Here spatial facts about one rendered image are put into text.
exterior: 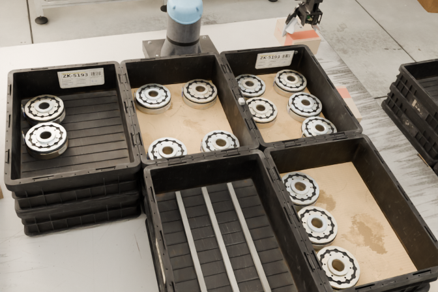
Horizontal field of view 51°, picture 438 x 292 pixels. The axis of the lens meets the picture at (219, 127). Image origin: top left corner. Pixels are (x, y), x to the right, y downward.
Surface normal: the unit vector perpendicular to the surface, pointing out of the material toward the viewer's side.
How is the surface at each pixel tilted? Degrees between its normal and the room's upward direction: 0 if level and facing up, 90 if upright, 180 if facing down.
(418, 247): 90
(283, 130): 0
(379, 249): 0
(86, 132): 0
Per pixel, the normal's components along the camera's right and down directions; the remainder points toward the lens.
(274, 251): 0.11, -0.69
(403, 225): -0.96, 0.13
